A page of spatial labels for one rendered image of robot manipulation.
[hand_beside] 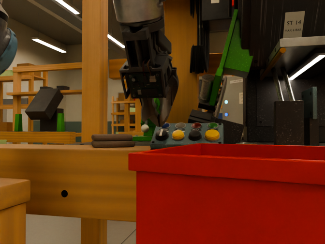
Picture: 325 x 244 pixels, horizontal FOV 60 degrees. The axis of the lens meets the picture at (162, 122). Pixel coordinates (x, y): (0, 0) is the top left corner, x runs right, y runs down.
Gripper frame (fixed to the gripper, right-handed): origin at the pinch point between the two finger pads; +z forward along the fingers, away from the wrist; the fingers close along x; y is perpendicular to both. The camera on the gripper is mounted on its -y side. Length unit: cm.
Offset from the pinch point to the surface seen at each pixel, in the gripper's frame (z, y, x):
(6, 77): 163, -409, -415
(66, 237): 175, -82, -121
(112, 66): 17, -73, -39
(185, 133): 4.6, -1.2, 4.8
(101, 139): 6.7, -1.8, -15.0
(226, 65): 1.2, -29.2, 13.5
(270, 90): 14.6, -38.7, 27.4
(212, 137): 3.7, 1.3, 10.4
